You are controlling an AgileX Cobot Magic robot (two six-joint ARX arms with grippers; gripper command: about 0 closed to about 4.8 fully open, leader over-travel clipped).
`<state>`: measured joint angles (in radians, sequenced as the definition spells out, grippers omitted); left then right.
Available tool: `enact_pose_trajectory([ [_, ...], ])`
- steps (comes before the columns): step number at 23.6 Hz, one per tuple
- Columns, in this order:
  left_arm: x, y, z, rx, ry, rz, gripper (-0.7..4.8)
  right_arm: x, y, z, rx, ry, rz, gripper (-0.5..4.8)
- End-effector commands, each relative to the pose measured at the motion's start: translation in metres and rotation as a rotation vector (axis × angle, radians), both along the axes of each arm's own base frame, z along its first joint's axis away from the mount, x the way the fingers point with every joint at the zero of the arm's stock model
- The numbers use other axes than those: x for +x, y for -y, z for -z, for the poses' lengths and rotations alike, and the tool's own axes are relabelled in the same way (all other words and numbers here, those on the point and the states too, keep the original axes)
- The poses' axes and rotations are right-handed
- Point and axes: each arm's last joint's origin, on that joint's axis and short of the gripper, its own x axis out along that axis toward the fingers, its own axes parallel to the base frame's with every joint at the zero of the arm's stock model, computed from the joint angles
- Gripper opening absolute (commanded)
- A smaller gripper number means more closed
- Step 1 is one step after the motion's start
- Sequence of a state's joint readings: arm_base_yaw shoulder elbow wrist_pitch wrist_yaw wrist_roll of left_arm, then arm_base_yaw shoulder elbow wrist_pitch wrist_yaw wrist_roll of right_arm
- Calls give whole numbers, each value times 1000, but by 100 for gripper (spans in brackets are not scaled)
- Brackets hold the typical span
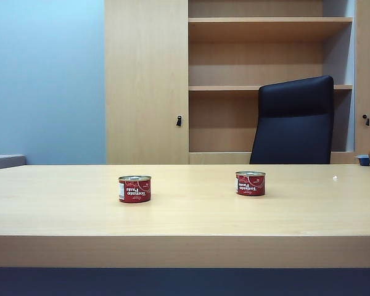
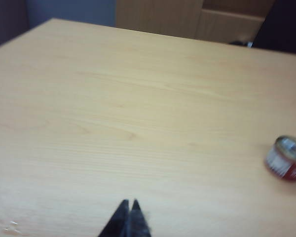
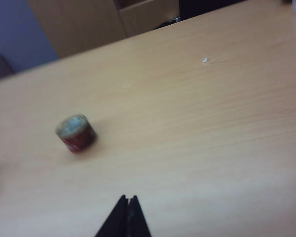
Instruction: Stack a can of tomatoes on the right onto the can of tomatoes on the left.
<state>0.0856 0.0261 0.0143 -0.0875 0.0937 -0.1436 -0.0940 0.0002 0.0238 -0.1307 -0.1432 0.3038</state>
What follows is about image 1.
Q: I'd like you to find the light wood shelf cabinet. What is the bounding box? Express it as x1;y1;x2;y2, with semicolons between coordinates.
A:
104;0;370;165

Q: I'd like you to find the red tomato paste can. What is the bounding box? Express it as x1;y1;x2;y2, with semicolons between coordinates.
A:
118;175;152;204
234;171;266;197

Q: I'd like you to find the grey low ledge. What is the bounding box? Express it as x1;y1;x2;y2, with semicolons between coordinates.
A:
0;153;27;171

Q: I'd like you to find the black office chair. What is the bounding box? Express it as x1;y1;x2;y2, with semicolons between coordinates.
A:
249;75;335;165

